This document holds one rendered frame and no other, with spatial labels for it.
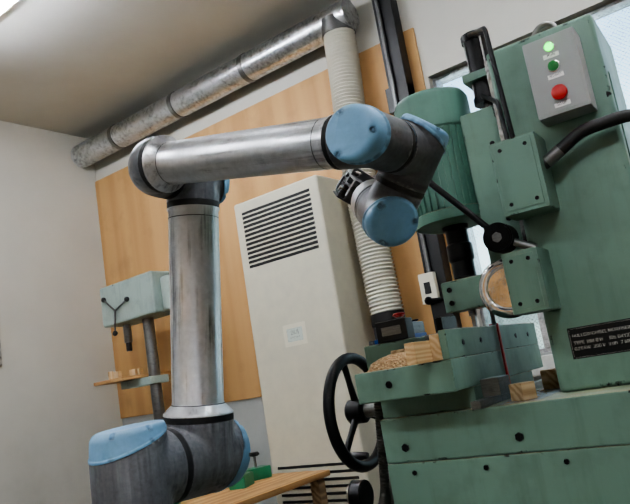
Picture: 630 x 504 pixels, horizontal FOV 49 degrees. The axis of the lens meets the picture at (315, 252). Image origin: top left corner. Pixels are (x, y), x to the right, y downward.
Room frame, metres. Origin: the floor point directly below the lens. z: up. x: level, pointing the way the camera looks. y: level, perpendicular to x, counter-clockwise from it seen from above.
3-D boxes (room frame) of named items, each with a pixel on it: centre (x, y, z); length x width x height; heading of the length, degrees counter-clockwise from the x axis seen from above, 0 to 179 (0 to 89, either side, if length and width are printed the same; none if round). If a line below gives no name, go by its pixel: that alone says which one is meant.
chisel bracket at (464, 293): (1.57, -0.35, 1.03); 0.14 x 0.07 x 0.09; 58
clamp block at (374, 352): (1.69, -0.17, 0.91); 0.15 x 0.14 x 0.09; 148
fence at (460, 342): (1.57, -0.37, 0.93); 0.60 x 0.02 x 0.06; 148
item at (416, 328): (1.68, -0.17, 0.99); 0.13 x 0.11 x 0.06; 148
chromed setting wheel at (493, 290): (1.40, -0.37, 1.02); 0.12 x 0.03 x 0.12; 58
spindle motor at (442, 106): (1.58, -0.33, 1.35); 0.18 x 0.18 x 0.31
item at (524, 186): (1.34, -0.43, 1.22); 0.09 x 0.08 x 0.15; 58
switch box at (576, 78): (1.29, -0.53, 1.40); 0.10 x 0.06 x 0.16; 58
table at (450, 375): (1.64, -0.24, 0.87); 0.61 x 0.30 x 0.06; 148
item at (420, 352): (1.56, -0.32, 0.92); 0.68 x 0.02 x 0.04; 148
